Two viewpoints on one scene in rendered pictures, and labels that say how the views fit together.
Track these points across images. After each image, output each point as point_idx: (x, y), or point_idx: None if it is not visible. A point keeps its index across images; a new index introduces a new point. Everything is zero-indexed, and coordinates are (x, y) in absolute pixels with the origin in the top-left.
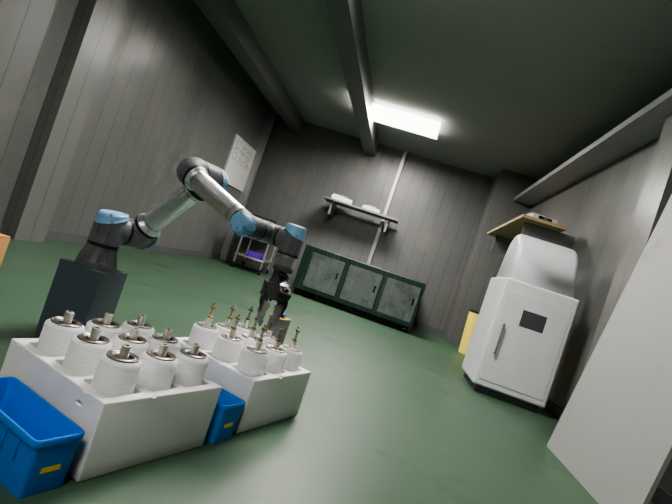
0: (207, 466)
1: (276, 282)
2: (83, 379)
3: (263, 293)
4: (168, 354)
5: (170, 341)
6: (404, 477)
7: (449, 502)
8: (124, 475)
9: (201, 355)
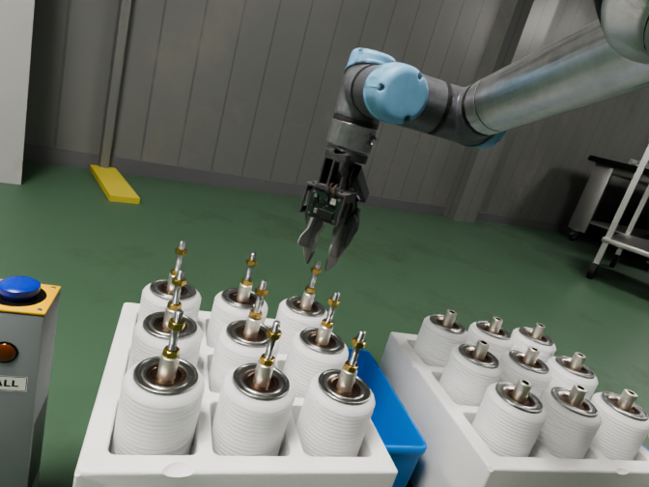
0: None
1: (363, 183)
2: None
3: (358, 216)
4: (484, 329)
5: (473, 347)
6: (149, 282)
7: (155, 261)
8: None
9: (437, 318)
